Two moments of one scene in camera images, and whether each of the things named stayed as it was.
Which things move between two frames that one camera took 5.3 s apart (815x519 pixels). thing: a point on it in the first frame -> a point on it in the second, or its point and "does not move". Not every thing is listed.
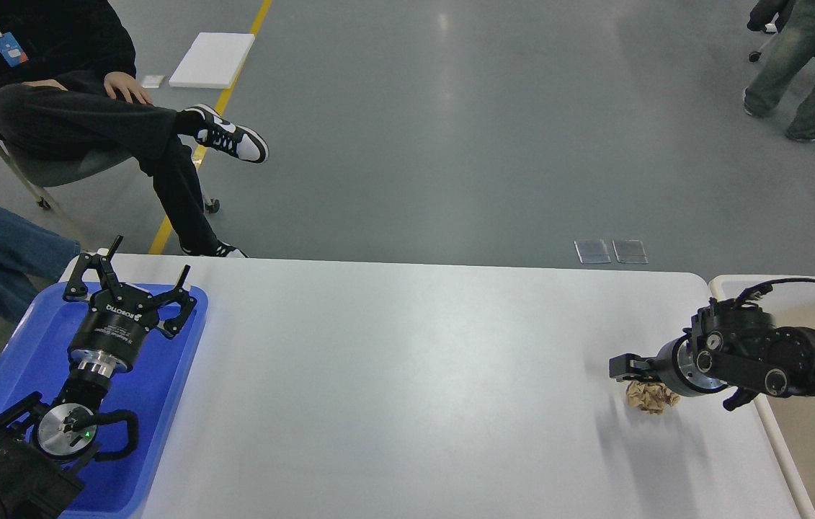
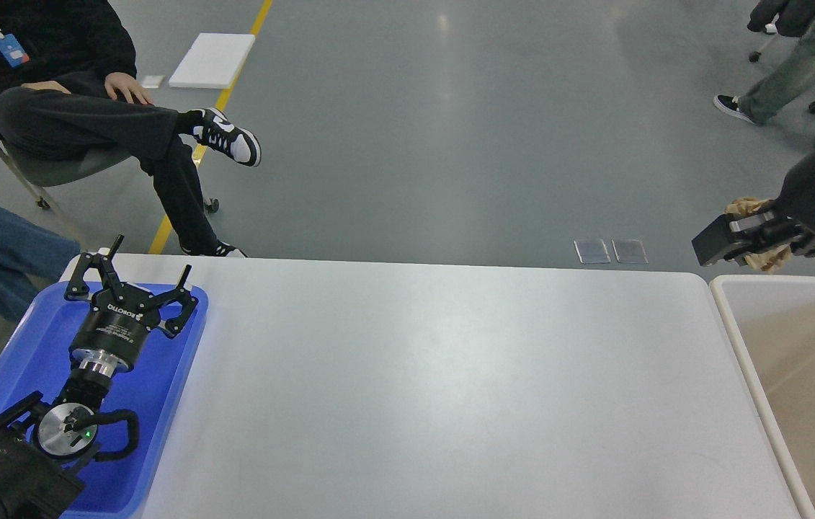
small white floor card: x=152 y=81 does not move
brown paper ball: x=652 y=398 -> x=769 y=260
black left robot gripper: x=104 y=342 does not move
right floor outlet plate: x=630 y=251 does not move
